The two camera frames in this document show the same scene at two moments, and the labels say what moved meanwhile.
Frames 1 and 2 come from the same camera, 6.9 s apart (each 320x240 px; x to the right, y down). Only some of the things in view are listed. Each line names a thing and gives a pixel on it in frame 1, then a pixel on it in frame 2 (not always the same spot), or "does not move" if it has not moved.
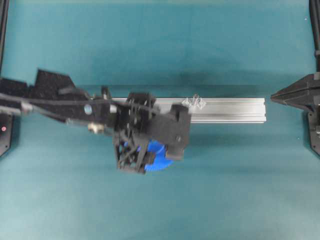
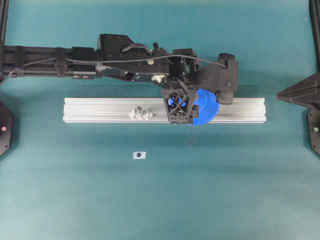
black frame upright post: x=315 y=8 does not move
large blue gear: x=160 y=162 -> x=209 y=106
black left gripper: x=172 y=130 -> x=214 y=77
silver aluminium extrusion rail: x=216 y=110 does not move
